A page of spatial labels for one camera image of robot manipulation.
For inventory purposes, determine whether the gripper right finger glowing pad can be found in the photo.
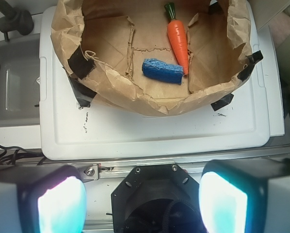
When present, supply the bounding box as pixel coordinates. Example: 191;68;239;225
199;159;290;233

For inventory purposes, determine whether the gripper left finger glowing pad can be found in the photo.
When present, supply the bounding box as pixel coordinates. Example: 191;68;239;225
0;165;87;233

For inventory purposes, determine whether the orange toy carrot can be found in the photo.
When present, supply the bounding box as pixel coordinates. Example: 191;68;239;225
164;2;189;75

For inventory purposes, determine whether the black tape lower right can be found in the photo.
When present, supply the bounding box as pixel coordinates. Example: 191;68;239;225
211;93;234;111

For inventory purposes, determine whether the grey sink basin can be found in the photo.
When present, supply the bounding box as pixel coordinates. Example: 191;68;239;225
0;34;40;127

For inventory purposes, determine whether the black tape piece right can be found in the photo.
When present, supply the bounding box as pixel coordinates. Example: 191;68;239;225
237;50;263;83

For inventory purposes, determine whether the black tape piece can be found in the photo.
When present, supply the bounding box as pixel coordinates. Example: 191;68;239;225
67;46;96;80
237;50;263;83

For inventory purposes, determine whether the black tape piece left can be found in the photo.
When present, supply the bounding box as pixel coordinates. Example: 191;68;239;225
67;46;96;80

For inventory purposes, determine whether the blue sponge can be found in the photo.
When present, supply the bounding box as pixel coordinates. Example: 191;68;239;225
142;58;184;85

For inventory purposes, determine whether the brown paper bag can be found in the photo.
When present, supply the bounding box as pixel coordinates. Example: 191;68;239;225
51;0;252;117

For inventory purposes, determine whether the black faucet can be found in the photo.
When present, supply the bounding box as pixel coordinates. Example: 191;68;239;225
0;0;34;42

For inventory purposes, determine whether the black cables bundle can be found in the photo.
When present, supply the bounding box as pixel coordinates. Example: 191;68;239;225
0;138;46;166

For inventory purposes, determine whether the aluminium rail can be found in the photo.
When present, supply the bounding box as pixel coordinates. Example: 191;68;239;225
0;143;290;180

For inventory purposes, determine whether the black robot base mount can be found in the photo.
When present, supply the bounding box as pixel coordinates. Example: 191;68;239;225
111;164;206;233

